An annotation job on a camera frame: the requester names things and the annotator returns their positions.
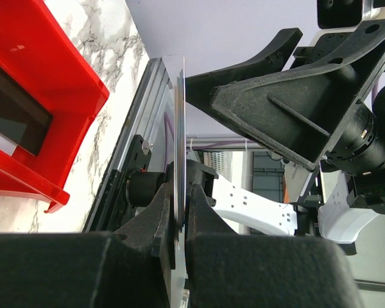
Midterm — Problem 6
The stack of credit cards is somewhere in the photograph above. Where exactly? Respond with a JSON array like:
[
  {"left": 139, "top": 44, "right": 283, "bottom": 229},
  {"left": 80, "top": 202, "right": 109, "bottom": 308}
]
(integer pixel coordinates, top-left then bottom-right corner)
[{"left": 164, "top": 54, "right": 187, "bottom": 247}]

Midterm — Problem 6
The aluminium frame rail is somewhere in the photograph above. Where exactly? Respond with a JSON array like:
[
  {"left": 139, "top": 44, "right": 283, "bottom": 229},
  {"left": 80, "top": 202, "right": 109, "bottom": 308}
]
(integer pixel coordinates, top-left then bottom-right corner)
[{"left": 83, "top": 58, "right": 173, "bottom": 232}]

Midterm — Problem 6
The red plastic bin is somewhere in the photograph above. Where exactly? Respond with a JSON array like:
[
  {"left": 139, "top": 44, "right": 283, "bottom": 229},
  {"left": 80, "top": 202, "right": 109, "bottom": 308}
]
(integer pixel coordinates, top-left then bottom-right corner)
[{"left": 0, "top": 1, "right": 109, "bottom": 213}]

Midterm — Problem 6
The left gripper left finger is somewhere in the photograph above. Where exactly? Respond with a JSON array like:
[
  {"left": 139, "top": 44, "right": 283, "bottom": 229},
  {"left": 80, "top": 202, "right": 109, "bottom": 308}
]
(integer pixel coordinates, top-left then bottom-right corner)
[{"left": 0, "top": 184, "right": 174, "bottom": 307}]

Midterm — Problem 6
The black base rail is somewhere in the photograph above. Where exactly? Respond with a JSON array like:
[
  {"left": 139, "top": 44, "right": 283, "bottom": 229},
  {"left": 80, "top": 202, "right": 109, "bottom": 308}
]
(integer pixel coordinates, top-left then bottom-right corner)
[{"left": 85, "top": 135, "right": 166, "bottom": 232}]

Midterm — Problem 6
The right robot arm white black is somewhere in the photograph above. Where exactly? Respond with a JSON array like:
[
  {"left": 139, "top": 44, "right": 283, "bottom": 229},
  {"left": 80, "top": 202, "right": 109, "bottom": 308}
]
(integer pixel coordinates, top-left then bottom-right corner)
[{"left": 185, "top": 19, "right": 385, "bottom": 246}]

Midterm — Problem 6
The white magnetic stripe card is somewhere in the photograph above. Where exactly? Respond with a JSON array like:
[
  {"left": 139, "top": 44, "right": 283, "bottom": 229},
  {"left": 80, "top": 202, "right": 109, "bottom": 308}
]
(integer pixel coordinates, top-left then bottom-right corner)
[{"left": 0, "top": 134, "right": 17, "bottom": 156}]

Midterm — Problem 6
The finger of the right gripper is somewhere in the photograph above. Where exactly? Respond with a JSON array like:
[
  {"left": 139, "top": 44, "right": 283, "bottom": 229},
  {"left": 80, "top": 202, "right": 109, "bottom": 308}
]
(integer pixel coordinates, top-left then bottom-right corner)
[
  {"left": 185, "top": 28, "right": 303, "bottom": 111},
  {"left": 210, "top": 19, "right": 385, "bottom": 170}
]

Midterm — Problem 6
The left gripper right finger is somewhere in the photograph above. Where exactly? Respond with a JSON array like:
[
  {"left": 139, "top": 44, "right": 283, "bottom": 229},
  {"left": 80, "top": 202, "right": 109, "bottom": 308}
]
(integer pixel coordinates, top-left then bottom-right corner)
[{"left": 185, "top": 185, "right": 363, "bottom": 307}]

